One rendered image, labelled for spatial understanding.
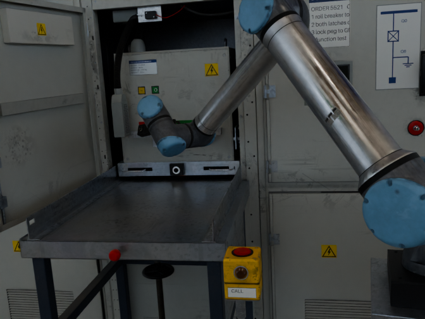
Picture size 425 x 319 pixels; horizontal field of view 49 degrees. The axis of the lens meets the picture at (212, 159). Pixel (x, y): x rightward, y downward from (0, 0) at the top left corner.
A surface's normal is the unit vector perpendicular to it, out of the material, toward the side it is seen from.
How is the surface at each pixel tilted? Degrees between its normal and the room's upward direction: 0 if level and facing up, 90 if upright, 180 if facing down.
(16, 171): 90
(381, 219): 90
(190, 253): 90
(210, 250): 90
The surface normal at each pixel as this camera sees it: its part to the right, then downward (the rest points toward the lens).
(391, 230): -0.68, 0.18
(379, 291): -0.06, -0.98
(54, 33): 0.95, 0.01
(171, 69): -0.17, 0.21
